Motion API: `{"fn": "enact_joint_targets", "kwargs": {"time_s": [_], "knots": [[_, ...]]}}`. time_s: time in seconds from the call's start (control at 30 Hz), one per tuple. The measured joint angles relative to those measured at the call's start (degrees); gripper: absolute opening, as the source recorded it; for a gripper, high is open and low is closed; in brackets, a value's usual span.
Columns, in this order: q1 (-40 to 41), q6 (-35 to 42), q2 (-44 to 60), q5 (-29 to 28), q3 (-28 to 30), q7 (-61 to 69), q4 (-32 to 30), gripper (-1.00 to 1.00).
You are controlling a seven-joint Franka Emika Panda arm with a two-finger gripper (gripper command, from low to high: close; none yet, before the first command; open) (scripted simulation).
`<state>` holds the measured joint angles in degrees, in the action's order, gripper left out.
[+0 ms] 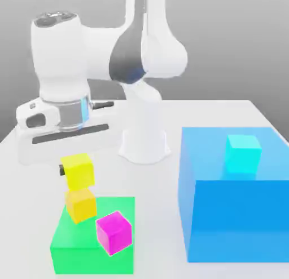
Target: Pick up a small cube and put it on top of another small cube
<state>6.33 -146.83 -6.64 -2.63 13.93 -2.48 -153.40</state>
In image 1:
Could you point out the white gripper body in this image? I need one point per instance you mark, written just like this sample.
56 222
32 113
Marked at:
67 140

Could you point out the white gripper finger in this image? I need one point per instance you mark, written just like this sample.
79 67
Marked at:
62 170

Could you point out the small yellow cube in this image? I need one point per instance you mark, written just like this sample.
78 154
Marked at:
79 170

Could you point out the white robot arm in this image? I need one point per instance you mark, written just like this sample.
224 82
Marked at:
144 58

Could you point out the small orange cube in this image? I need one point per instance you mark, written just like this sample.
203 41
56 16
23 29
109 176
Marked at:
81 205

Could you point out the small magenta cube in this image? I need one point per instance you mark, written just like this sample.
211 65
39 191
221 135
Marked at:
115 234

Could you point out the small cyan cube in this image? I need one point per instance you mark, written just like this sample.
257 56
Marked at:
242 155

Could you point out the large green box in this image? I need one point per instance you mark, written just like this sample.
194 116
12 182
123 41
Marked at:
90 256

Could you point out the large blue box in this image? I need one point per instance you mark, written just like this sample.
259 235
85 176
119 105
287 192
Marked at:
237 215

